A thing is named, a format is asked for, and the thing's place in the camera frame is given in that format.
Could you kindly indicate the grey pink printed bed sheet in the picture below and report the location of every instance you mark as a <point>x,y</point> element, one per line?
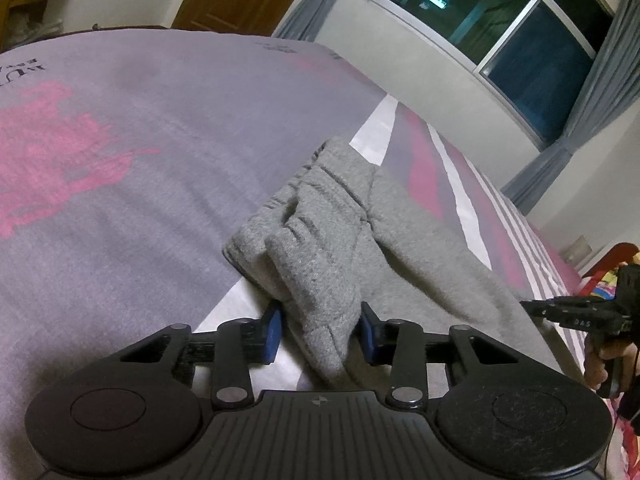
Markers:
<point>150,200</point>

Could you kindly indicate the grey blue curtain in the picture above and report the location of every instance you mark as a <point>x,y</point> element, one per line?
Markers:
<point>600,100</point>
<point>320,0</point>

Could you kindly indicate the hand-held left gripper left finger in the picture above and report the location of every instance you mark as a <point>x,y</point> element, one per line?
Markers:
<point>272,334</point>

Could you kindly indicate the person's right hand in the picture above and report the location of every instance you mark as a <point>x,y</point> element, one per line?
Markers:
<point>595,367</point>

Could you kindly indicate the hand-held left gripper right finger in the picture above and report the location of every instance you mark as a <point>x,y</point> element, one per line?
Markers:
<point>368,336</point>

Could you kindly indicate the wall socket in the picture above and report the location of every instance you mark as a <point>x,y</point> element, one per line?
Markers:
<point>576,248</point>

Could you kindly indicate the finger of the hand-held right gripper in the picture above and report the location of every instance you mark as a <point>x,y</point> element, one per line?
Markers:
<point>565,314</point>

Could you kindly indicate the window with white frame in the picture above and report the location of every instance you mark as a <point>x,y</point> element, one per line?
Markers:
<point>500,20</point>

